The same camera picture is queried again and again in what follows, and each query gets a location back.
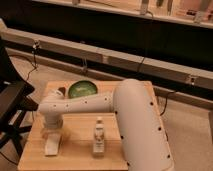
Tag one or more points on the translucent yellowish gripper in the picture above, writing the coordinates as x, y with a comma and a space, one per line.
45, 132

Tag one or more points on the white sponge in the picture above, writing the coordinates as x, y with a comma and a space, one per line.
52, 144

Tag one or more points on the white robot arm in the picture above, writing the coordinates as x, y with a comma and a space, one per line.
143, 135

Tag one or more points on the clear plastic bottle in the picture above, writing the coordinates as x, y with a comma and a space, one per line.
99, 138

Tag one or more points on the black rectangular block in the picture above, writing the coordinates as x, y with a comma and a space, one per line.
62, 90

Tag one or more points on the green bowl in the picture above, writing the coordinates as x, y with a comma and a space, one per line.
82, 88

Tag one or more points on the black chair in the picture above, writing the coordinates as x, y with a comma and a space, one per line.
14, 102

